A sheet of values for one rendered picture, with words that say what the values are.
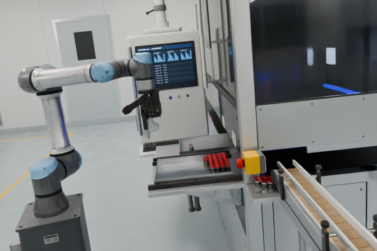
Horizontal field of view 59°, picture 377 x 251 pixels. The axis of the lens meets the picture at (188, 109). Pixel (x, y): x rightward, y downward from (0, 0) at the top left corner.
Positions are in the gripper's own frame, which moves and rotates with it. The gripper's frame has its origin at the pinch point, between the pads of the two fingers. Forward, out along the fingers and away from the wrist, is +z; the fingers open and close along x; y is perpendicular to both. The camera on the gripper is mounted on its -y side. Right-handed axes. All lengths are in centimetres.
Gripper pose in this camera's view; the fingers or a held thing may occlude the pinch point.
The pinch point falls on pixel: (147, 135)
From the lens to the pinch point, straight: 146.0
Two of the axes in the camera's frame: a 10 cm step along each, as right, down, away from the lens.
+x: -0.2, -2.0, 9.8
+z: 1.0, 9.8, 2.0
